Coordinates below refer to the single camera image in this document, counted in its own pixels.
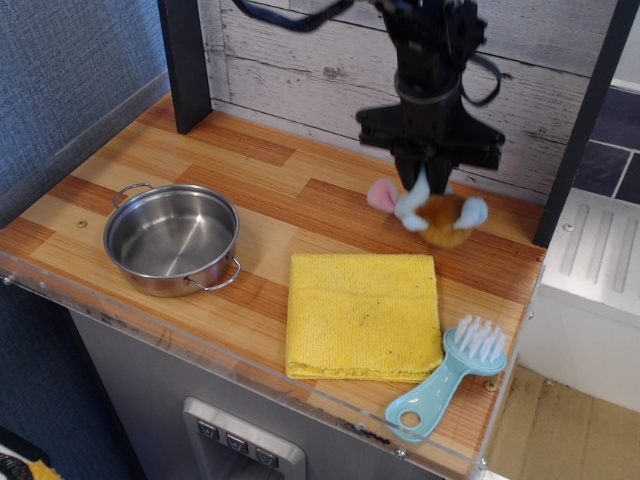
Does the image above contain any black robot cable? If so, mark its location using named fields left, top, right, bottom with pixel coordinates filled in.
left=234, top=0, right=503, bottom=107

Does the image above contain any stainless steel pot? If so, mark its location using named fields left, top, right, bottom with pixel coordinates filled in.
left=103, top=183, right=243, bottom=297

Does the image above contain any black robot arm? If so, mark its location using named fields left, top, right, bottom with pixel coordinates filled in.
left=356, top=1, right=505, bottom=194

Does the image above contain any light blue dish brush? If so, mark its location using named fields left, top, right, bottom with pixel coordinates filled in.
left=385, top=314, right=507, bottom=443

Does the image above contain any dark frame post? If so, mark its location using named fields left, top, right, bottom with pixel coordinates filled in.
left=533, top=0, right=639, bottom=248
left=157, top=0, right=212, bottom=134

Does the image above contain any silver dispenser button panel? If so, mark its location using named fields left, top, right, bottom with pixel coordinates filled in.
left=183, top=397, right=307, bottom=479

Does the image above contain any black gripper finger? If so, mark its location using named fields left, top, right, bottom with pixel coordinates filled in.
left=427, top=155, right=453, bottom=195
left=393, top=147, right=424, bottom=191

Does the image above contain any dark right frame post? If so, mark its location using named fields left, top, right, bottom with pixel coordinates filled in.
left=533, top=0, right=639, bottom=248

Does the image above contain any folded yellow cloth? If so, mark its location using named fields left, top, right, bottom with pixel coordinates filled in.
left=285, top=254, right=444, bottom=383

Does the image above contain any yellow object at corner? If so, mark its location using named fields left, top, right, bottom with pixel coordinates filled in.
left=26, top=460, right=62, bottom=480

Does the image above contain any dark left frame post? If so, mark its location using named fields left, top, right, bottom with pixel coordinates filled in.
left=157, top=0, right=212, bottom=134

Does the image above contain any white ribbed cabinet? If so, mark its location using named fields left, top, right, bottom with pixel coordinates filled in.
left=518, top=189, right=639, bottom=411

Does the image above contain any brown and blue plush toy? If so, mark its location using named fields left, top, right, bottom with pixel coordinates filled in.
left=367, top=171, right=489, bottom=249

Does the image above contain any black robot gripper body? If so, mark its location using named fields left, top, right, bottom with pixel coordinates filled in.
left=356, top=74, right=505, bottom=169

